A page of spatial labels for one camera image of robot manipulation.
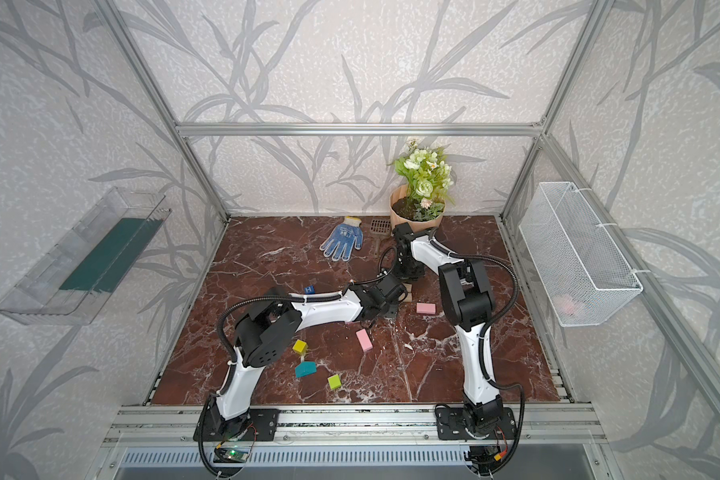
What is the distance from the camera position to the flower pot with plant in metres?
0.93

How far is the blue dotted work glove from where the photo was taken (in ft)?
3.62

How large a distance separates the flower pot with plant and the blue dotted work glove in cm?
21
